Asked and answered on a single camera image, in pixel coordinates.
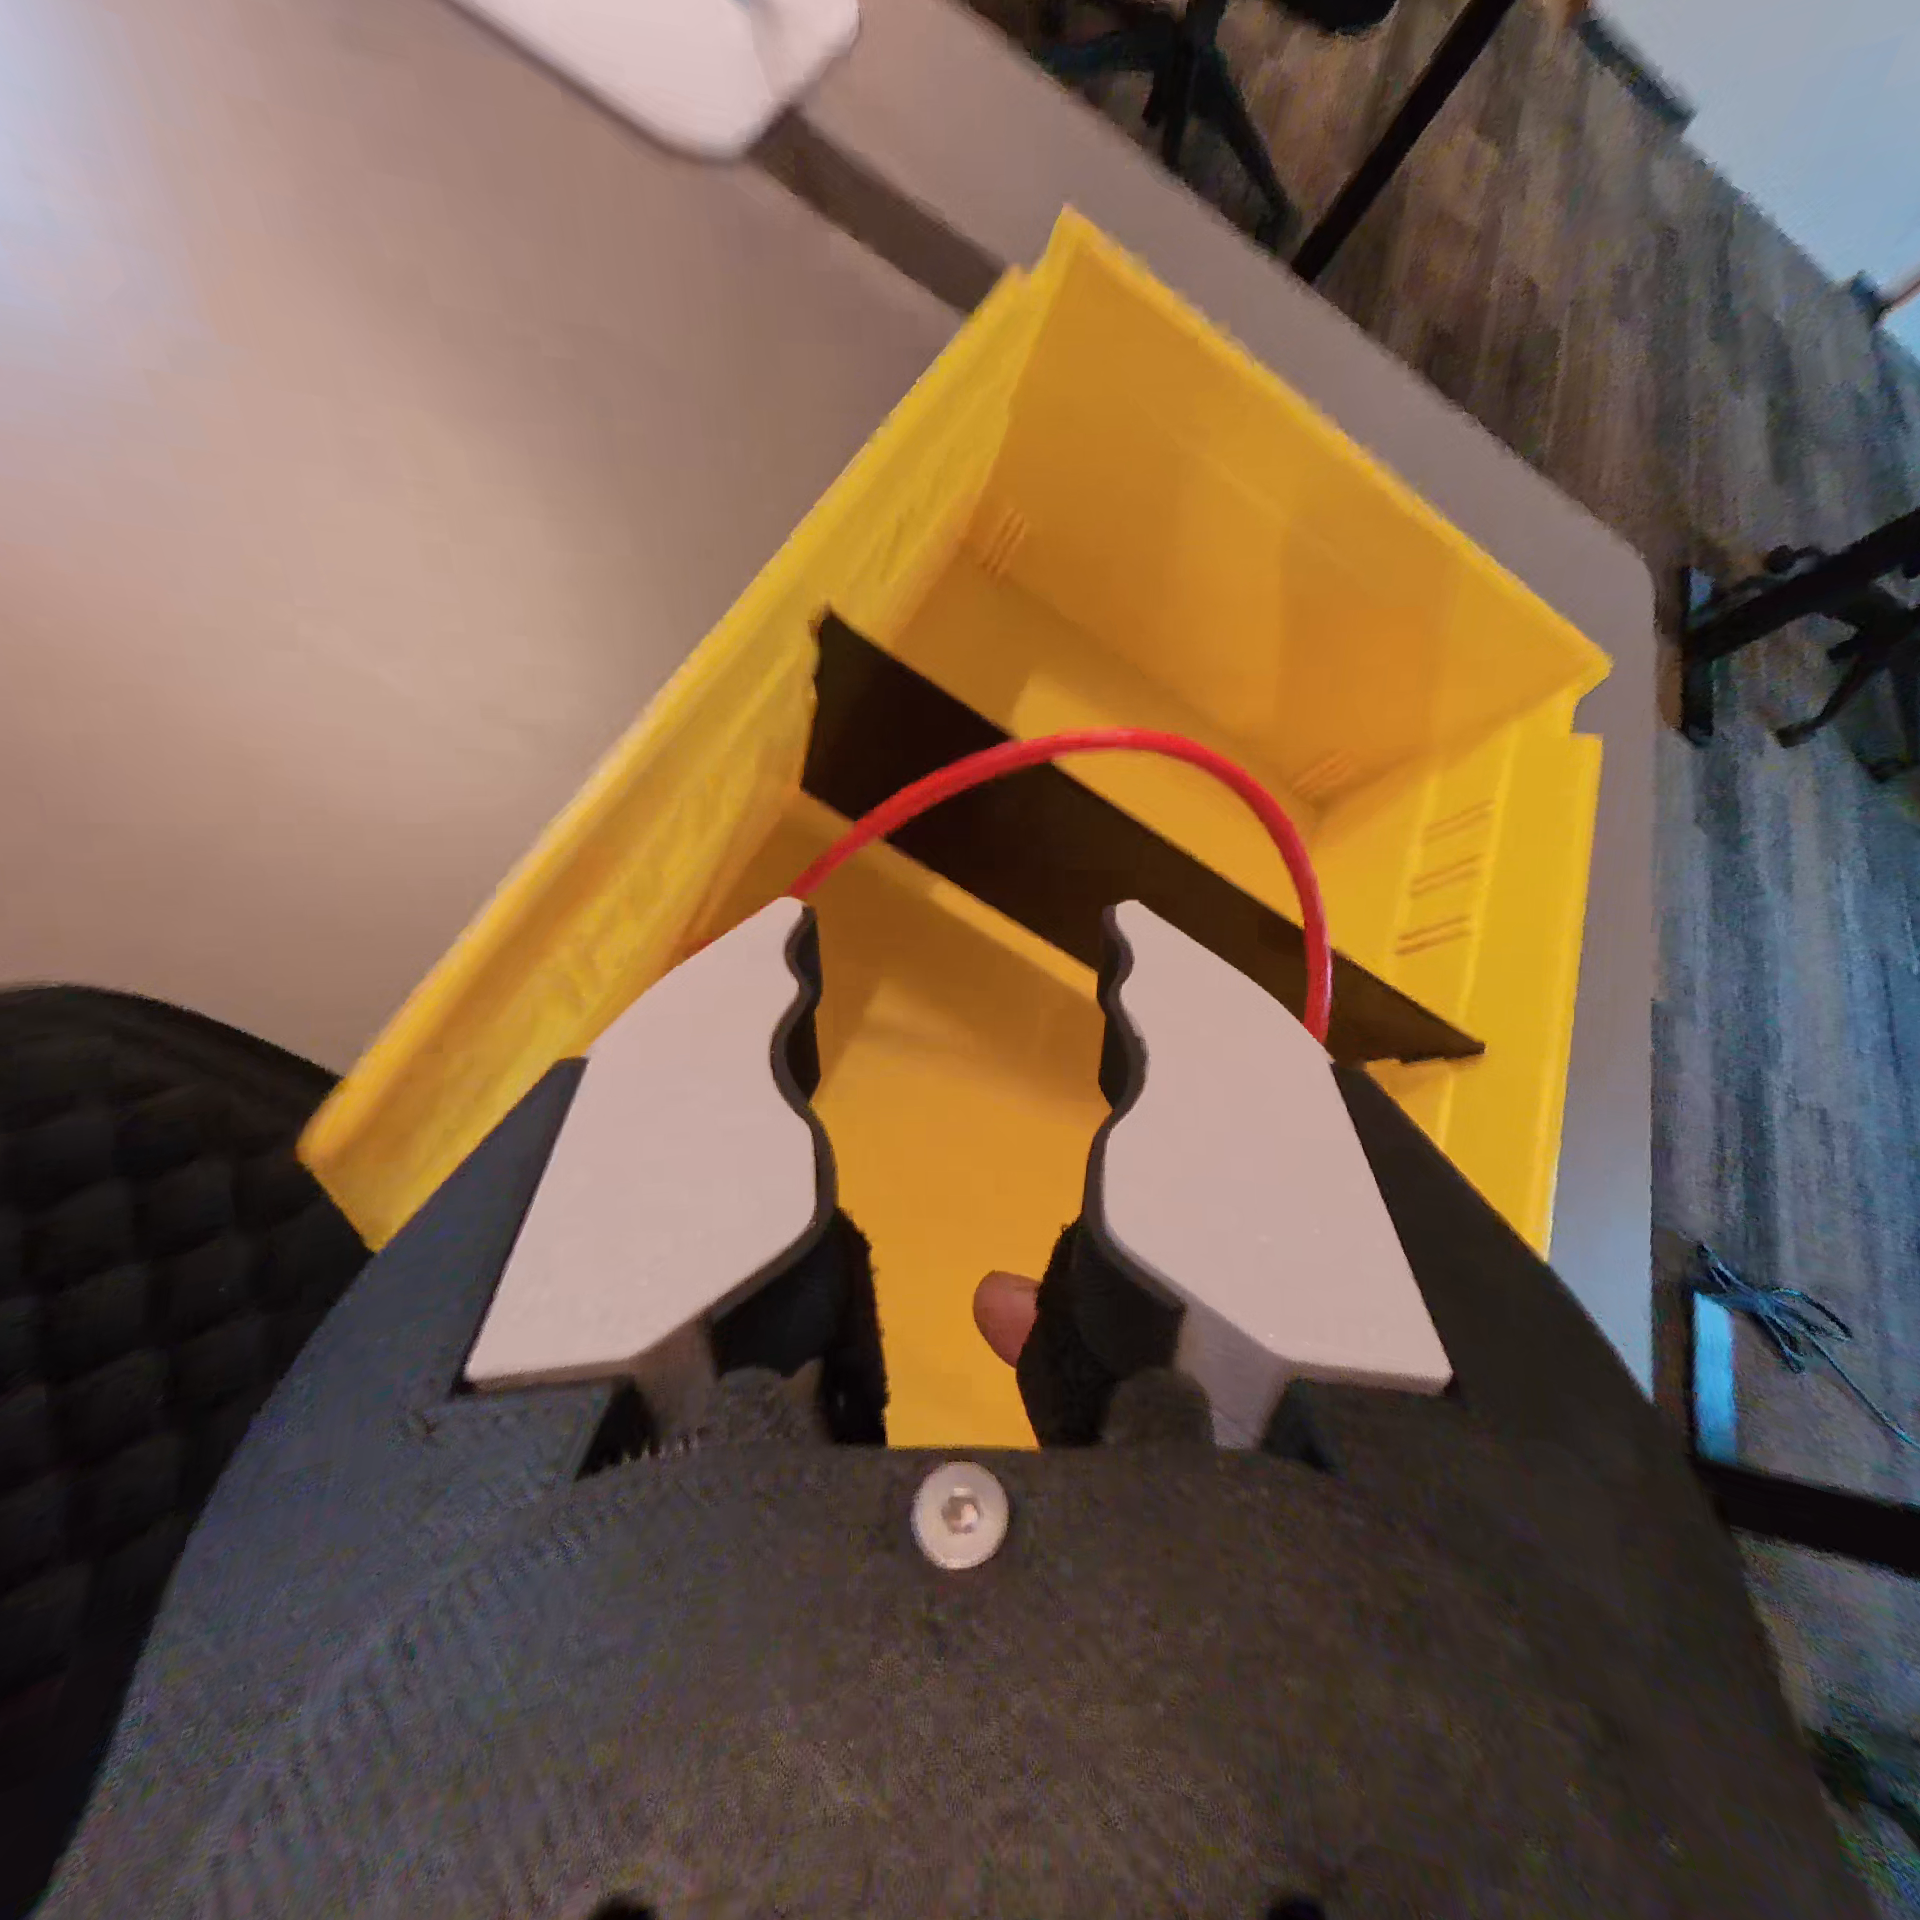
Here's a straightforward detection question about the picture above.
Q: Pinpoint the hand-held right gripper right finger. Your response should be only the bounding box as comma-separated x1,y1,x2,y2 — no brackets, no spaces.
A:
1084,900,1454,1450

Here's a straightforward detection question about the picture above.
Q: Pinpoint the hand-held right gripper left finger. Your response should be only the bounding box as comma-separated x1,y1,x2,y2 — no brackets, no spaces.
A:
462,897,840,1420

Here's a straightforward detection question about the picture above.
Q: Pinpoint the red ethernet cable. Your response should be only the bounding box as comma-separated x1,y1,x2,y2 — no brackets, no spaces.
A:
792,726,1338,1052

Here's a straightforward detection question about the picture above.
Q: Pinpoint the yellow plastic bin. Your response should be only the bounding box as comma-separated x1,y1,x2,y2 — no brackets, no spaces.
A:
298,209,1614,1450

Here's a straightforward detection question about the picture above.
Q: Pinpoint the black bin divider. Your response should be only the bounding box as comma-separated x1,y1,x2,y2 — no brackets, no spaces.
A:
800,607,1488,1070

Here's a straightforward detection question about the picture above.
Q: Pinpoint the black floor stand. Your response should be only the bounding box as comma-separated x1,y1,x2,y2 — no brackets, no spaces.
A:
1678,509,1920,781

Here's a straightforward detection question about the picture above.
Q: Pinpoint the black office chair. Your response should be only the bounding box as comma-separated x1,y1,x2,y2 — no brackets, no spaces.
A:
1035,0,1298,249

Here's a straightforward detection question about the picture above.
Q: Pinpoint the white document stand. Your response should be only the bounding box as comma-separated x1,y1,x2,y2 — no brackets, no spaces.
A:
451,0,865,163

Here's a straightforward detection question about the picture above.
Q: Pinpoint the black desk frame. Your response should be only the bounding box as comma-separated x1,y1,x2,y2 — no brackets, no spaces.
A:
1290,0,1525,287

